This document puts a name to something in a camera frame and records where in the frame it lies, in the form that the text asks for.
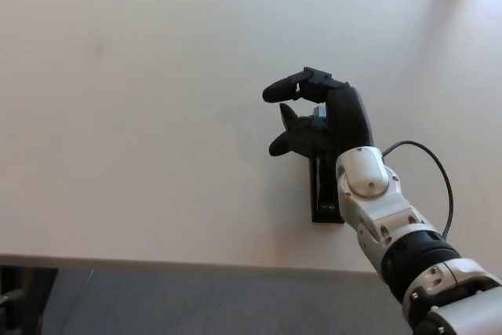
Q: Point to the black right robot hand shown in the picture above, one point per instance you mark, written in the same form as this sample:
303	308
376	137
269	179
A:
345	115

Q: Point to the dark table leg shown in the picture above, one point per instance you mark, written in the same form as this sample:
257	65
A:
19	299

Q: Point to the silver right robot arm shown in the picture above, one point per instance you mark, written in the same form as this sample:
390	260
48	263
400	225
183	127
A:
408	241

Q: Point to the black desk stapler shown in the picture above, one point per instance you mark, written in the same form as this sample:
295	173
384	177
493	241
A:
323	197

